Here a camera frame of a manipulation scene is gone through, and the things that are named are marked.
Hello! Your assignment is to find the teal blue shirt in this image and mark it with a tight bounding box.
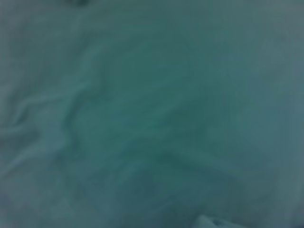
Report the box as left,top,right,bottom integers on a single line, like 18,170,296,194
0,0,304,228

